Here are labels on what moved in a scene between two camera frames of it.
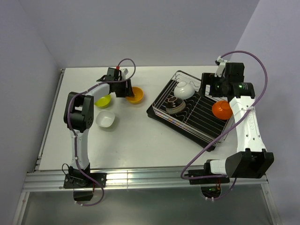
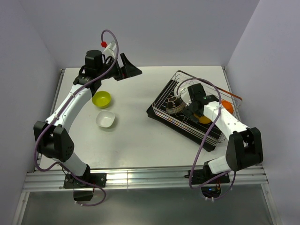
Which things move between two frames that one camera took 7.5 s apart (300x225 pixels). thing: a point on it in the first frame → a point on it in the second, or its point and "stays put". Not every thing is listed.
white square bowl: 105,118 stays put
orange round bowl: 138,94 → 203,119
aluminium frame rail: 142,179 stays put
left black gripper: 128,90 → 128,71
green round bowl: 103,101 stays put
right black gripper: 209,78 → 188,110
